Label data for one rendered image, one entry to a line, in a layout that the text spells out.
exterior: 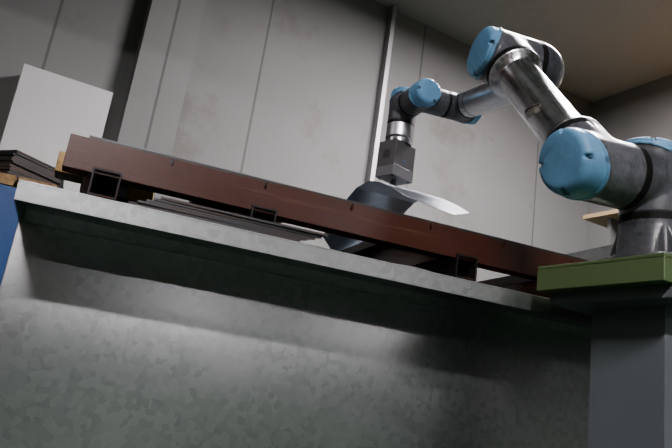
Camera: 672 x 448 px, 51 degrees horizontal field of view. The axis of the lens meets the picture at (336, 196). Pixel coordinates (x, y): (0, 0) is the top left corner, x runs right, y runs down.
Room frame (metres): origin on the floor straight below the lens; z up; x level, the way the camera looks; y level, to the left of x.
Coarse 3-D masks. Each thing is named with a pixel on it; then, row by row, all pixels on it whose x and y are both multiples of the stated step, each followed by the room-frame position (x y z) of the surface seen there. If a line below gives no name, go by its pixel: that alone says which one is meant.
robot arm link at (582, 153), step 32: (480, 32) 1.34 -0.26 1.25; (512, 32) 1.33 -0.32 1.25; (480, 64) 1.32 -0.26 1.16; (512, 64) 1.28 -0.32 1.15; (544, 64) 1.34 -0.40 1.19; (512, 96) 1.26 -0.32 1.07; (544, 96) 1.19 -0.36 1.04; (544, 128) 1.17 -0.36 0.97; (576, 128) 1.07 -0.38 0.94; (544, 160) 1.13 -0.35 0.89; (576, 160) 1.06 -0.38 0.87; (608, 160) 1.05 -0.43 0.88; (640, 160) 1.08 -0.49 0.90; (576, 192) 1.09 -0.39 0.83; (608, 192) 1.09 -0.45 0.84
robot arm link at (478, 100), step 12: (552, 48) 1.35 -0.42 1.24; (552, 60) 1.34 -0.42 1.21; (552, 72) 1.35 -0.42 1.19; (480, 84) 1.64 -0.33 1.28; (456, 96) 1.73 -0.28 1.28; (468, 96) 1.67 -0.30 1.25; (480, 96) 1.62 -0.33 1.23; (492, 96) 1.57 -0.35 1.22; (456, 108) 1.73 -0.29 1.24; (468, 108) 1.68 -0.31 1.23; (480, 108) 1.65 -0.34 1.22; (492, 108) 1.62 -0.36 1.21; (456, 120) 1.78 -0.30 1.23; (468, 120) 1.77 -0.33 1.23
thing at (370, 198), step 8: (352, 192) 1.85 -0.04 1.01; (360, 192) 1.85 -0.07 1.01; (368, 192) 1.85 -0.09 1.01; (352, 200) 1.89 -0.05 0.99; (360, 200) 1.89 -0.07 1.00; (368, 200) 1.89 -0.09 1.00; (376, 200) 1.89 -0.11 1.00; (384, 200) 1.89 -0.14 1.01; (392, 200) 1.88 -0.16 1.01; (400, 200) 1.88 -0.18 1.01; (384, 208) 1.93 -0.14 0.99; (392, 208) 1.93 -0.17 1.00; (400, 208) 1.92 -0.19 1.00; (408, 208) 1.92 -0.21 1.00
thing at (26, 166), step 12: (0, 156) 1.40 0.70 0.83; (12, 156) 1.39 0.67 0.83; (24, 156) 1.42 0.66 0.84; (0, 168) 1.39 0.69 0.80; (12, 168) 1.39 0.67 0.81; (24, 168) 1.42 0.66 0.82; (36, 168) 1.45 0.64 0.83; (48, 168) 1.48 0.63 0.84; (48, 180) 1.48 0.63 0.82; (60, 180) 1.52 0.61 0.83
